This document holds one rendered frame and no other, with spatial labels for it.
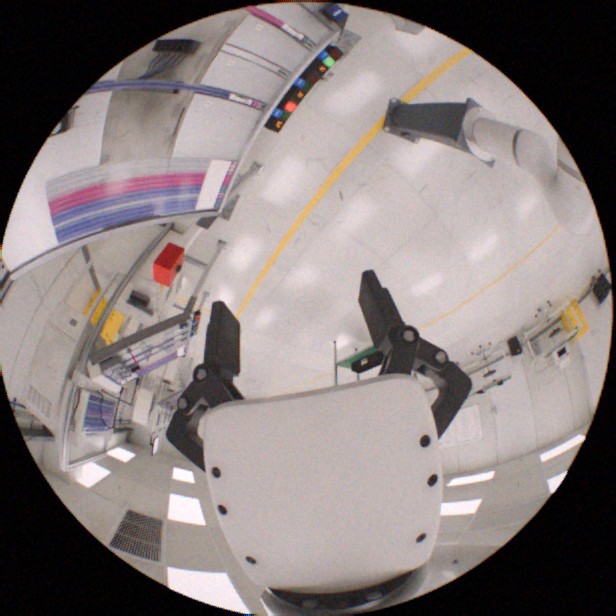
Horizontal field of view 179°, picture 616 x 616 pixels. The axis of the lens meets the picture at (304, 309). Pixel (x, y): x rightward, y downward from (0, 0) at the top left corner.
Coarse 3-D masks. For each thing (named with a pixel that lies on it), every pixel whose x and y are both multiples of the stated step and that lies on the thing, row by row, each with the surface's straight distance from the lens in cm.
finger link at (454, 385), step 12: (432, 372) 11; (444, 372) 11; (456, 372) 12; (444, 384) 11; (456, 384) 11; (468, 384) 12; (444, 396) 11; (456, 396) 11; (432, 408) 11; (444, 408) 11; (456, 408) 11; (444, 420) 11
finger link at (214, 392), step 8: (200, 368) 11; (208, 368) 11; (192, 376) 11; (200, 376) 11; (208, 376) 11; (216, 376) 10; (200, 384) 11; (208, 384) 10; (216, 384) 10; (232, 384) 12; (200, 392) 11; (208, 392) 10; (216, 392) 10; (224, 392) 10; (232, 392) 12; (240, 392) 12; (208, 400) 10; (216, 400) 10; (224, 400) 10; (232, 400) 10
